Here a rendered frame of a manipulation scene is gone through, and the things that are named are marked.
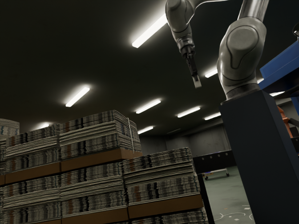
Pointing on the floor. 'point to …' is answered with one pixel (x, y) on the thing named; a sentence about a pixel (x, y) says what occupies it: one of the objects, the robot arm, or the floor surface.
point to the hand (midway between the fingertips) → (196, 82)
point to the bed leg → (205, 199)
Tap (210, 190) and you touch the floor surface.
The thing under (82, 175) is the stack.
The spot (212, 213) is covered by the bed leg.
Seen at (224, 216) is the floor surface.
